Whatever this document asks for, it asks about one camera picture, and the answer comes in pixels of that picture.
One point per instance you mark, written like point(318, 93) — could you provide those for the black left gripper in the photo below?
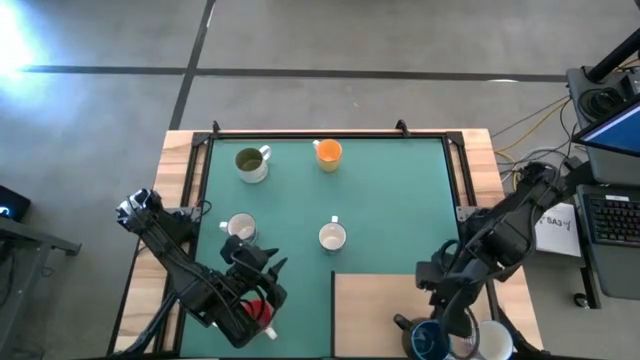
point(265, 285)

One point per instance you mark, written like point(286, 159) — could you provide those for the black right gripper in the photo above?
point(455, 292)

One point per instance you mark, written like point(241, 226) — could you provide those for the striped white mug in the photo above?
point(495, 340)

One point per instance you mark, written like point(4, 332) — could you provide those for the dark blue mug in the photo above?
point(427, 342)

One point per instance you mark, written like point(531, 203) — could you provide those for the blue floral white mug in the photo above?
point(241, 225)
point(332, 236)

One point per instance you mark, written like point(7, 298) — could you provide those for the white mug green inside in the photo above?
point(250, 160)

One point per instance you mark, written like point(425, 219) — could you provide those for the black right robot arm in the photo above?
point(505, 240)

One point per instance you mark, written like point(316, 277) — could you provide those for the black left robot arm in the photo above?
point(175, 260)

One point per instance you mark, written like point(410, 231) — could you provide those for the raised wooden shelf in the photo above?
point(370, 315)

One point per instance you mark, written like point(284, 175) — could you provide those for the green table mat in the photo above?
point(380, 200)

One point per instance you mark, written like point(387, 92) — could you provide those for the black caster wheel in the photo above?
point(581, 300)

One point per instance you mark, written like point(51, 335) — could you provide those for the orange mug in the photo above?
point(329, 150)

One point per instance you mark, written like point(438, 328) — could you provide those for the white paper sheet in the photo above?
point(557, 230)

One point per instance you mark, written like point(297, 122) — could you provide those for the grey computer cart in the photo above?
point(620, 280)

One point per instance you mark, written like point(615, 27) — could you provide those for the black keyboard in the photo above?
point(620, 220)

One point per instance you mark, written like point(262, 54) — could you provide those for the black diagonal stand strut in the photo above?
point(580, 175)

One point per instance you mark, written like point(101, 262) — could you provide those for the grey metal stand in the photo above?
point(40, 239)

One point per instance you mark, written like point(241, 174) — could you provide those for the monitor with blue screen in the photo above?
point(617, 132)

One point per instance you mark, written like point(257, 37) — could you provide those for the black box with light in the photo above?
point(15, 202)

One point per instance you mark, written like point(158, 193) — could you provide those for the black stand pole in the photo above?
point(615, 60)

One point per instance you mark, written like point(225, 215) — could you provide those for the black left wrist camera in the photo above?
point(232, 250)

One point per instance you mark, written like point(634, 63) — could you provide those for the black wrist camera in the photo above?
point(232, 250)
point(427, 276)

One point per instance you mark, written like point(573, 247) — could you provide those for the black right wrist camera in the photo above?
point(427, 276)

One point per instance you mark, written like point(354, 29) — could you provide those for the black aluminium table frame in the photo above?
point(325, 134)

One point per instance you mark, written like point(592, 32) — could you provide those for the black frame clamp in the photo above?
point(402, 127)
point(216, 127)

